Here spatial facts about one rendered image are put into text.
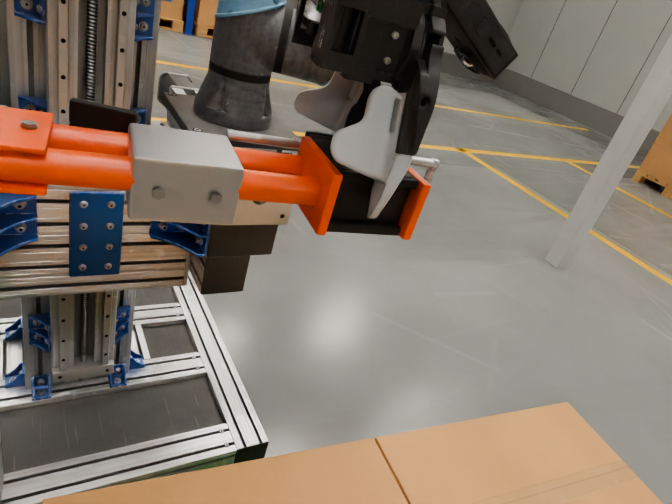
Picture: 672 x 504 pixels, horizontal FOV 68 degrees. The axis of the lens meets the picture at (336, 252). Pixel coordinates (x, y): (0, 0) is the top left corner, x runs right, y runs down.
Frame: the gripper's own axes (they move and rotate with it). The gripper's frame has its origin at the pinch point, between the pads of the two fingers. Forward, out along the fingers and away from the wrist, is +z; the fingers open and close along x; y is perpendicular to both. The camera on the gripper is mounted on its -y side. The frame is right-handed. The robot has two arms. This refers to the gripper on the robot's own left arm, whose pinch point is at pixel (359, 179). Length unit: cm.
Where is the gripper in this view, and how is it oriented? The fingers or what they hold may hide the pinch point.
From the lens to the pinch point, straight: 41.5
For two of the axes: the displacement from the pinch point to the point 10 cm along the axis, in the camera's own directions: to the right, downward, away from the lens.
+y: -9.0, -0.5, -4.3
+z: -2.8, 8.3, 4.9
